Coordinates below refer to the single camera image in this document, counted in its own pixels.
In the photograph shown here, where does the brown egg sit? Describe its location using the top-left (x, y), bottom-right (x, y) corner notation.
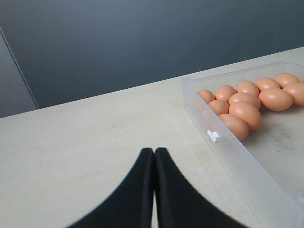
top-left (236, 80), bottom-right (259, 97)
top-left (284, 83), bottom-right (304, 106)
top-left (197, 89), bottom-right (215, 104)
top-left (274, 73), bottom-right (300, 88)
top-left (255, 77), bottom-right (281, 92)

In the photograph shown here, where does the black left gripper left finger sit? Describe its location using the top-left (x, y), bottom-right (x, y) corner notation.
top-left (70, 148), bottom-right (155, 228)

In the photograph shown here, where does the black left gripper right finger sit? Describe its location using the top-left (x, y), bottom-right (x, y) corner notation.
top-left (154, 148), bottom-right (245, 228)

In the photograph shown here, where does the brown egg far left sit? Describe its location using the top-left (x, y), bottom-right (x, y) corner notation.
top-left (197, 89), bottom-right (215, 104)

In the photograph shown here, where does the clear plastic bin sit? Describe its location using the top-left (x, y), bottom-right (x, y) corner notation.
top-left (182, 61), bottom-right (304, 228)

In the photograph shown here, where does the brown egg back left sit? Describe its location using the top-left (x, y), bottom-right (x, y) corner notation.
top-left (236, 80), bottom-right (259, 97)

